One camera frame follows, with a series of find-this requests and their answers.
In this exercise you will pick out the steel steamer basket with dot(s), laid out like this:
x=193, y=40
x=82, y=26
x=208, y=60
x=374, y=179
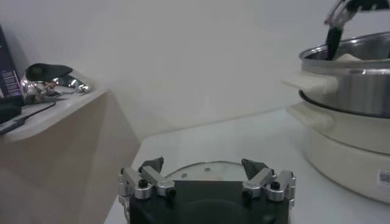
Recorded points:
x=359, y=91

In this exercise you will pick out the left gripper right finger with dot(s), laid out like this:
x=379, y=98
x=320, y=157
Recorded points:
x=259, y=181

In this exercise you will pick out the white steamed baozi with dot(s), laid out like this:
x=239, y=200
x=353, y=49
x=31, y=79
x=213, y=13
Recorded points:
x=348, y=58

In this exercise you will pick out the open black laptop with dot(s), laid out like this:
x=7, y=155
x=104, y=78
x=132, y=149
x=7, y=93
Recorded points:
x=7, y=79

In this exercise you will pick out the black computer mouse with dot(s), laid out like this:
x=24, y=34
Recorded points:
x=9, y=114

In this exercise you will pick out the cream electric cooker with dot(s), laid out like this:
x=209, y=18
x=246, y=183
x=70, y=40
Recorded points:
x=350, y=158

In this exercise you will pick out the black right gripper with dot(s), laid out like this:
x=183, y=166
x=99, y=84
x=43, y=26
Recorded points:
x=374, y=4

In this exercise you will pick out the white side table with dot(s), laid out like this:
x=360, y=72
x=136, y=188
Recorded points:
x=76, y=146

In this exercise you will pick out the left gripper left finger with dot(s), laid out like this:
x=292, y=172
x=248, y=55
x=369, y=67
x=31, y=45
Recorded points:
x=158, y=182

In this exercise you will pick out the chrome and black device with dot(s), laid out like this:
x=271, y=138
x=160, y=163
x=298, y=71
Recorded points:
x=45, y=73

